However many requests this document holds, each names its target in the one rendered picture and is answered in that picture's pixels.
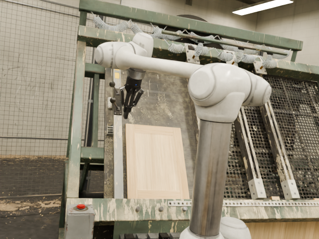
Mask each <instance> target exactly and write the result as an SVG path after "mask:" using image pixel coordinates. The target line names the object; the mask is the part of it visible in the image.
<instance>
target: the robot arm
mask: <svg viewBox="0 0 319 239"><path fill-rule="evenodd" d="M152 52H153V38H152V37H151V36H150V35H149V34H146V33H141V32H139V33H137V34H136V35H135V36H134V38H133V40H132V41H131V42H128V43H125V42H106V43H103V44H100V45H99V46H98V47H97V48H96V50H95V53H94V56H95V60H96V62H97V63H98V64H99V65H100V66H103V67H106V68H112V69H120V70H127V80H126V84H125V85H124V87H120V88H119V89H120V91H121V104H122V106H124V108H123V112H124V115H123V117H124V119H127V118H128V115H129V112H131V109H132V107H136V105H137V103H138V101H139V99H140V97H141V95H142V94H143V93H144V90H143V89H142V88H141V83H142V80H143V78H144V77H145V73H146V71H150V72H156V73H161V74H168V75H173V76H178V77H183V78H188V79H189V81H188V92H189V95H190V97H191V99H192V101H193V102H194V105H195V109H196V114H197V117H198V118H199V119H200V125H199V135H198V145H197V157H196V167H195V176H194V185H193V195H192V204H191V214H190V223H189V226H188V227H187V228H186V229H184V230H183V231H182V233H181V235H180V238H179V239H251V234H250V232H249V229H248V227H247V226H246V225H245V223H244V222H243V221H241V220H240V219H237V218H233V217H222V218H221V216H222V207H223V199H224V190H225V179H226V170H227V162H228V153H229V145H230V137H231V128H232V122H234V121H235V119H236V118H237V115H238V113H239V110H240V108H241V106H246V105H248V106H262V105H264V104H266V103H267V101H268V100H269V98H270V95H271V92H272V89H271V87H270V84H269V83H268V82H267V81H265V80H264V79H263V78H262V77H260V76H257V75H255V74H253V73H251V72H249V71H247V70H245V69H242V68H239V67H237V66H235V65H231V64H224V63H211V64H206V65H199V64H192V63H186V62H179V61H172V60H165V59H157V58H152ZM124 89H125V90H126V92H127V94H126V98H125V100H124ZM138 91H139V92H138ZM137 92H138V94H137V96H136V98H135V95H136V93H137ZM130 95H131V98H130ZM129 98H130V102H129ZM134 98H135V99H134ZM128 102H129V105H128Z"/></svg>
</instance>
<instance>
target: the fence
mask: <svg viewBox="0 0 319 239"><path fill-rule="evenodd" d="M115 73H119V79H117V78H115ZM113 82H115V88H117V89H119V88H120V87H121V70H119V71H118V70H115V69H113ZM113 90H114V88H113ZM113 97H114V91H113ZM113 199H123V163H122V116H121V115H114V103H113Z"/></svg>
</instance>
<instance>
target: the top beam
mask: <svg viewBox="0 0 319 239"><path fill-rule="evenodd" d="M134 36H135V35H134V34H128V33H123V32H117V31H111V30H106V29H100V28H93V27H87V26H81V25H79V26H78V32H77V41H78V40H83V41H86V42H87V45H86V46H89V47H96V48H97V47H98V46H99V45H100V44H103V43H106V42H125V43H128V42H131V41H132V40H133V38H134ZM166 41H167V43H168V44H171V43H174V44H176V45H180V44H182V46H185V43H181V42H175V41H169V40H166ZM167 43H166V42H165V41H164V39H158V38H153V52H152V56H154V57H161V58H167V59H173V60H180V61H185V60H186V59H187V56H186V50H185V48H184V52H182V53H173V52H170V50H168V49H169V48H168V44H167ZM217 55H218V53H217V51H216V50H215V49H211V50H209V51H208V54H207V55H199V61H200V64H211V63H224V64H226V61H222V60H219V59H218V56H217ZM237 64H238V67H239V68H242V69H245V70H247V71H252V70H253V69H254V64H253V63H249V64H248V63H245V62H242V60H241V61H240V62H239V63H237ZM265 69H266V72H267V74H272V75H278V76H285V77H291V78H297V79H303V80H310V81H316V82H317V81H318V80H319V66H315V65H309V64H302V63H296V62H291V61H285V60H280V61H279V62H277V66H276V67H275V68H265Z"/></svg>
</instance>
